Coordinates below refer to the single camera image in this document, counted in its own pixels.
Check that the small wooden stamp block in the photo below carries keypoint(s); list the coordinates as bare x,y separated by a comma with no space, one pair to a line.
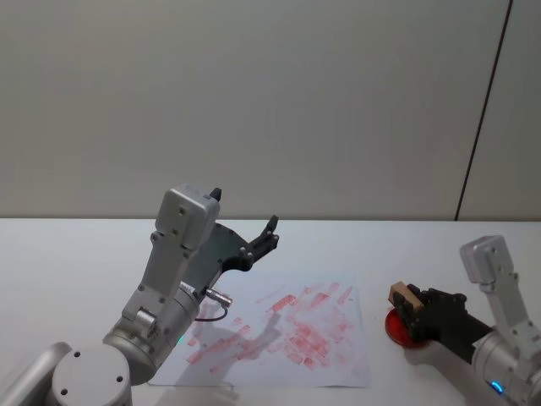
406,298

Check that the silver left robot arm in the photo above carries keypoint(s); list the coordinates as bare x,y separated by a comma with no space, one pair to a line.
162,292

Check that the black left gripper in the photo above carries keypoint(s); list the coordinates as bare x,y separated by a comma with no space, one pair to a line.
222,249

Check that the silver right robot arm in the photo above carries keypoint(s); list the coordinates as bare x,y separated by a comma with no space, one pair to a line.
503,321

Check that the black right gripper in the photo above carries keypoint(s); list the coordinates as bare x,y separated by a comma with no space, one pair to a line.
448,321

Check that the white paper with red marks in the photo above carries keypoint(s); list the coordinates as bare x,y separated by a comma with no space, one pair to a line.
296,334

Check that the round red ink pad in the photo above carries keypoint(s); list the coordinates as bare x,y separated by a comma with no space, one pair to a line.
397,330

